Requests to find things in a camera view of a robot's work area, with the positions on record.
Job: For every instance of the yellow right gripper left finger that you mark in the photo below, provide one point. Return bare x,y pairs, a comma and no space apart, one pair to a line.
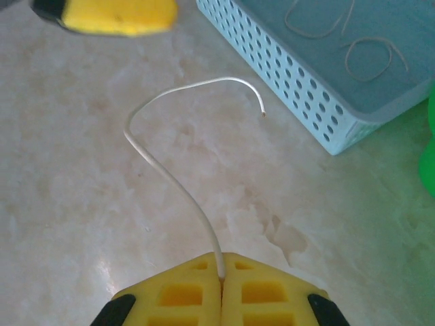
142,299

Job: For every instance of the green plastic basket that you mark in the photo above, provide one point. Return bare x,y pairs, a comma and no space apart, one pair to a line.
429,169

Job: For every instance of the light blue plastic basket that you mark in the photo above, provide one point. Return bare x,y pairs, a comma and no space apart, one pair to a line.
272,61

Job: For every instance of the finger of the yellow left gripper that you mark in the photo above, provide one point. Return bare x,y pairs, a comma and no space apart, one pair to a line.
119,17

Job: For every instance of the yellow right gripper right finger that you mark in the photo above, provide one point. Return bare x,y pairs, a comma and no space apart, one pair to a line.
299,299

